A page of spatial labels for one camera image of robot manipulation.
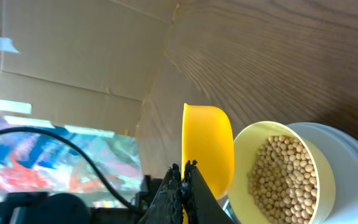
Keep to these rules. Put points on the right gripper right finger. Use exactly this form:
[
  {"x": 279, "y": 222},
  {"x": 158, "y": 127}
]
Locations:
[{"x": 199, "y": 202}]

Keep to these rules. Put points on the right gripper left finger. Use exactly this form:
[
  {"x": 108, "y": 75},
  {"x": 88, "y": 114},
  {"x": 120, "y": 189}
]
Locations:
[{"x": 166, "y": 207}]

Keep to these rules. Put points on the yellow measuring scoop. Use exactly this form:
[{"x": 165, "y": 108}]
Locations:
[{"x": 207, "y": 138}]

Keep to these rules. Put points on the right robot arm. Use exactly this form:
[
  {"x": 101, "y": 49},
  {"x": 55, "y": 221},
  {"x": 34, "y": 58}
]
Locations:
[{"x": 41, "y": 207}]

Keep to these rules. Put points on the yellow bowl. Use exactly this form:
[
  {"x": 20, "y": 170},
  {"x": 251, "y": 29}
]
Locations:
[{"x": 246, "y": 145}]

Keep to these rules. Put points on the soybeans in yellow bowl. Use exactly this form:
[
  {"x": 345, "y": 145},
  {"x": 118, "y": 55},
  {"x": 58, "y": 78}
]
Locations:
[{"x": 283, "y": 181}]

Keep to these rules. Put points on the white digital kitchen scale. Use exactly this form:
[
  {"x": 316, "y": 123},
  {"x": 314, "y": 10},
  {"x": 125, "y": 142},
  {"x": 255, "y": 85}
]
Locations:
[{"x": 341, "y": 151}]

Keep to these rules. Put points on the cardboard side panel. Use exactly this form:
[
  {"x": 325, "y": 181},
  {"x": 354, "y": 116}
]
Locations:
[{"x": 87, "y": 63}]

